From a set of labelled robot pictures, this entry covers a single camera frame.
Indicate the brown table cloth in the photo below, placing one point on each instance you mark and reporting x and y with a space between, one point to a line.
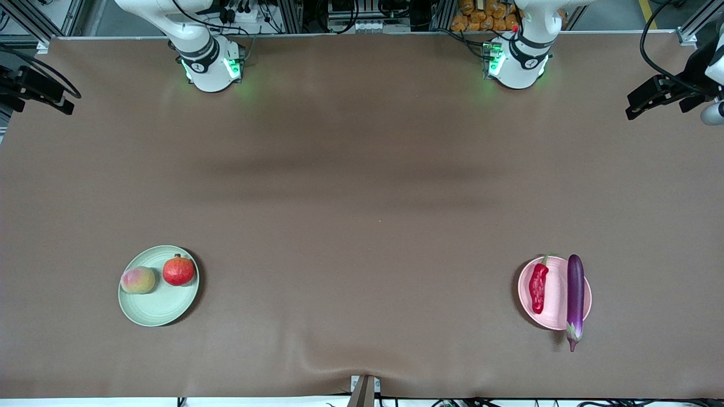
362 226

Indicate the purple eggplant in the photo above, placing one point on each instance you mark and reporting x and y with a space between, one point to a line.
575 294

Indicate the yellow pink peach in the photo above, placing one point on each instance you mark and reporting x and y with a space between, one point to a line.
138 280

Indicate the red pomegranate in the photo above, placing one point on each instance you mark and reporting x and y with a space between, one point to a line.
179 271

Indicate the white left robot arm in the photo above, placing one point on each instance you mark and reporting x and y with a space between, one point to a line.
517 56

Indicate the bag of orange items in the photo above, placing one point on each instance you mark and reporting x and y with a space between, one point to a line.
481 14

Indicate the red chili pepper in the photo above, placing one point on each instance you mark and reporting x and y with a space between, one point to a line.
538 288

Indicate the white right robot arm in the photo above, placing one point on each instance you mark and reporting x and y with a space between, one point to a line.
198 51

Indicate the pale green round plate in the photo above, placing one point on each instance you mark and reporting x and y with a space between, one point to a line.
164 305

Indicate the aluminium frame post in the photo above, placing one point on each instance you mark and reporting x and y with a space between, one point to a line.
693 28
34 17

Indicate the pink round plate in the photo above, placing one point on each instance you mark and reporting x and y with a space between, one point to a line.
557 282

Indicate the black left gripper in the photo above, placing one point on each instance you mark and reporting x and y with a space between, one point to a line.
691 72

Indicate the white power strip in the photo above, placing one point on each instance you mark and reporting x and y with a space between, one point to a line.
367 25

